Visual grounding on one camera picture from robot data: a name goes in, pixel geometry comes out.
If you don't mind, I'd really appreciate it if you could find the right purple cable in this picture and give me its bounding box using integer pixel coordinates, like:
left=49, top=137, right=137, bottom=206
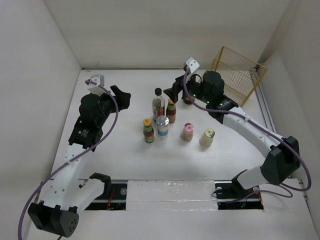
left=183, top=66, right=313, bottom=201

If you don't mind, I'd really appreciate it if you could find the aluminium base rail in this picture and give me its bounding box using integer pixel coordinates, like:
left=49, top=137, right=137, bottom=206
left=87, top=179, right=264, bottom=212

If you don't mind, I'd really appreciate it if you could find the red-cap dark sauce jar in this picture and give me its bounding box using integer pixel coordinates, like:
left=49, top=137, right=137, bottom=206
left=182, top=96, right=195, bottom=105

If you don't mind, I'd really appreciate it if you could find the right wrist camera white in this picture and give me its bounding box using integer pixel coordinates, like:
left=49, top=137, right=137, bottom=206
left=183, top=57, right=200, bottom=74

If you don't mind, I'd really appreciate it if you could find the tall black-cap glass bottle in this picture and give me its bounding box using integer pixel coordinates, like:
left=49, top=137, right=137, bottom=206
left=152, top=87, right=165, bottom=122

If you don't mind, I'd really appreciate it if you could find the yellow-cap sauce bottle front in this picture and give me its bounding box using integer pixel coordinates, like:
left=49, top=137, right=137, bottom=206
left=143, top=118, right=155, bottom=144

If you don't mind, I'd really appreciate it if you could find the pink-cap spice jar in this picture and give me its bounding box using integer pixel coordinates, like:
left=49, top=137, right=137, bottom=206
left=180, top=122, right=194, bottom=142

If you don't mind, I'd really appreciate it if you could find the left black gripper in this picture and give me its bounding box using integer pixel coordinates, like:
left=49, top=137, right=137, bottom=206
left=93, top=85, right=130, bottom=127

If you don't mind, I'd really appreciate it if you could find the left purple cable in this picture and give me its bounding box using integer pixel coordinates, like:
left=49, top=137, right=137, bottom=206
left=17, top=79, right=120, bottom=240

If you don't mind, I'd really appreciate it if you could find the purple cable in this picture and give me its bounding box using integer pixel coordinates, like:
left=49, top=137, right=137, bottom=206
left=183, top=66, right=313, bottom=201
left=17, top=79, right=120, bottom=240

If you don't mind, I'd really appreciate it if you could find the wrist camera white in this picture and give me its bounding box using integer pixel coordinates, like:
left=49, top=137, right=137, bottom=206
left=87, top=74, right=105, bottom=96
left=183, top=57, right=200, bottom=74

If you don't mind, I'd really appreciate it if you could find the yellow wire basket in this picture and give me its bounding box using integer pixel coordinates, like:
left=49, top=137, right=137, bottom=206
left=206, top=46, right=268, bottom=107

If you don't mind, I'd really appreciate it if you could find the silver-cap blue-label shaker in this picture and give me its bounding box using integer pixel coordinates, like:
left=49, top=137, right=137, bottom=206
left=156, top=115, right=169, bottom=140

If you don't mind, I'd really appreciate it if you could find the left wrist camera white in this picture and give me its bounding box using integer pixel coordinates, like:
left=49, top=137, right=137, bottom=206
left=87, top=74, right=105, bottom=96

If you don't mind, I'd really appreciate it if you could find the yellow-cap beige jar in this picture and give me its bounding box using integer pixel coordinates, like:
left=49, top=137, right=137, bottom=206
left=199, top=128, right=215, bottom=147

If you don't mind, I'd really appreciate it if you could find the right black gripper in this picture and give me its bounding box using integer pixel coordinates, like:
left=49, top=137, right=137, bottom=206
left=163, top=70, right=212, bottom=104

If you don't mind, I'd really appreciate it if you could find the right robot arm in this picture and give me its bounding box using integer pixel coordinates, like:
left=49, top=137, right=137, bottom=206
left=164, top=70, right=302, bottom=203

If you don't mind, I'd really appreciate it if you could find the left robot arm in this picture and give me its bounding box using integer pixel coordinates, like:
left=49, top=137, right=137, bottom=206
left=27, top=81, right=131, bottom=238

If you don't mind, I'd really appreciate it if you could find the yellow-cap sauce bottle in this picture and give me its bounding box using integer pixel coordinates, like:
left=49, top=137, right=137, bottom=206
left=143, top=118, right=155, bottom=144
left=166, top=98, right=177, bottom=124

